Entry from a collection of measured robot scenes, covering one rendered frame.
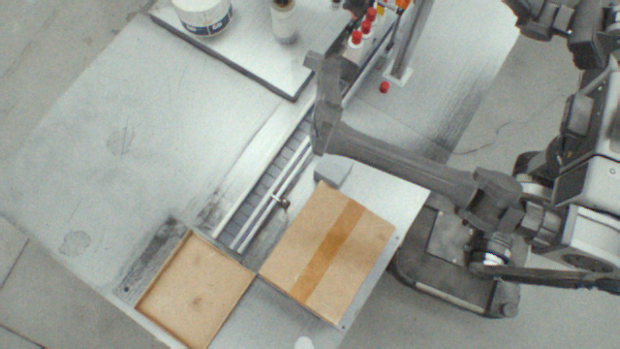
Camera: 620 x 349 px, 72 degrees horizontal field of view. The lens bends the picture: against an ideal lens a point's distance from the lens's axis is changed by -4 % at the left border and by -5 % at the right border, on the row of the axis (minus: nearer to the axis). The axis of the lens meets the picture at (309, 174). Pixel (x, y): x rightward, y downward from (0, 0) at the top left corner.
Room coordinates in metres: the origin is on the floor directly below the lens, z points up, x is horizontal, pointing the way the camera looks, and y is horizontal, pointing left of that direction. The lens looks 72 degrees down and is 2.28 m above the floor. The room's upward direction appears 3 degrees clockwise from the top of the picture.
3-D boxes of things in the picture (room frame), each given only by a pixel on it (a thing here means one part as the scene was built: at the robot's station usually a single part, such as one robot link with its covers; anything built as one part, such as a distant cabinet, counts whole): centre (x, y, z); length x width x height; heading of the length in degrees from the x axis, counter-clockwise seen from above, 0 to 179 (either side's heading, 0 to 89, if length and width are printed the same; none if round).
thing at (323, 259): (0.17, -0.06, 0.99); 0.30 x 0.24 x 0.27; 149
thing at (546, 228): (0.19, -0.45, 1.45); 0.09 x 0.08 x 0.12; 160
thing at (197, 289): (0.06, 0.34, 0.85); 0.30 x 0.26 x 0.04; 149
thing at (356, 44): (0.86, -0.13, 0.98); 0.05 x 0.05 x 0.20
